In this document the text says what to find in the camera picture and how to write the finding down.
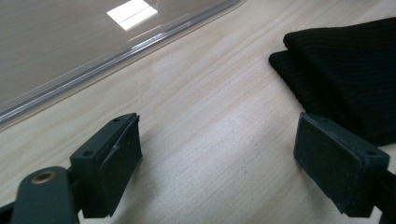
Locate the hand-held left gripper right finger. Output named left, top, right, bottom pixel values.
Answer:
left=292, top=111, right=391, bottom=218

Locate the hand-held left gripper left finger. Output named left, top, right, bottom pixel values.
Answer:
left=69, top=112, right=144, bottom=219

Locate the black knit sock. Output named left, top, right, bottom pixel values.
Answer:
left=268, top=17, right=396, bottom=147

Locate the brown transparent flat tray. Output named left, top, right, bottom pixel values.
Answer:
left=0, top=0, right=247, bottom=125

